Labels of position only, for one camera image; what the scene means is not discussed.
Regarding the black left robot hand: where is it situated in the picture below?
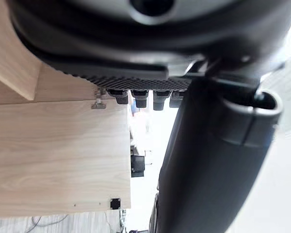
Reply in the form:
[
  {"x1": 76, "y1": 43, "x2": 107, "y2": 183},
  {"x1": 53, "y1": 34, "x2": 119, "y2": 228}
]
[{"x1": 7, "y1": 0, "x2": 291, "y2": 233}]

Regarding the black square door catch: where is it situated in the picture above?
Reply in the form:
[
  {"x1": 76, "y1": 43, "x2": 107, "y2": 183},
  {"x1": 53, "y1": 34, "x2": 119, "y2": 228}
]
[{"x1": 110, "y1": 198, "x2": 122, "y2": 210}]

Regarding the silver cabinet door hinge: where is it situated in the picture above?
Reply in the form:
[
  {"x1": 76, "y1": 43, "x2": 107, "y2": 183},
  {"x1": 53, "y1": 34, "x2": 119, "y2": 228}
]
[{"x1": 91, "y1": 87, "x2": 108, "y2": 110}]

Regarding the light wood cabinet door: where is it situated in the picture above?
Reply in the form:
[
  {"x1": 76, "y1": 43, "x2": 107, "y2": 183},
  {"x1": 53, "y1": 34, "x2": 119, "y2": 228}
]
[{"x1": 0, "y1": 99, "x2": 132, "y2": 218}]

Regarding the light wood cabinet body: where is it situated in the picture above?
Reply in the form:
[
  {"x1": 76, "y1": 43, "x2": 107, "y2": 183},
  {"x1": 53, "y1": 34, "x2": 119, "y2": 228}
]
[{"x1": 0, "y1": 0, "x2": 114, "y2": 106}]

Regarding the black box on stand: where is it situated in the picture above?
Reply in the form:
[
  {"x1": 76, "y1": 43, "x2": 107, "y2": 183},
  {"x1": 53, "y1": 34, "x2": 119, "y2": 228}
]
[{"x1": 130, "y1": 155, "x2": 146, "y2": 178}]

